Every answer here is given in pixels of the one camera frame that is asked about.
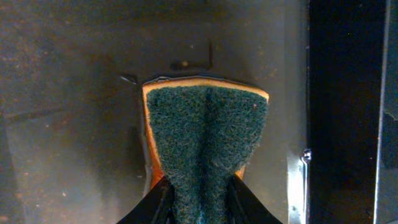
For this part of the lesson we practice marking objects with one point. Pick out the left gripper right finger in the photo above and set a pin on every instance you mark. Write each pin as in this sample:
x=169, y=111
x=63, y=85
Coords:
x=244, y=207

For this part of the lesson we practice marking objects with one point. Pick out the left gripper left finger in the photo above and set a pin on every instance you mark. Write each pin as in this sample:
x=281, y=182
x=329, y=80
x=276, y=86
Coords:
x=155, y=207

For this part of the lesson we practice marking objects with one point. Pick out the green and yellow sponge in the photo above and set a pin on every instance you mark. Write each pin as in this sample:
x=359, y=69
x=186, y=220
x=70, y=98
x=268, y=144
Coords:
x=201, y=132

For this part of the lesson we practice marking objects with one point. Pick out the black rectangular tray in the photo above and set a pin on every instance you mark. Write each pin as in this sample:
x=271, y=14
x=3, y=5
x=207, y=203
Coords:
x=73, y=147

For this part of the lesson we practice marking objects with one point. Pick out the black round tray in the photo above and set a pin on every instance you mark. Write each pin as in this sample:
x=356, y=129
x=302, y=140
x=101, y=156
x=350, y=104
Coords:
x=385, y=204

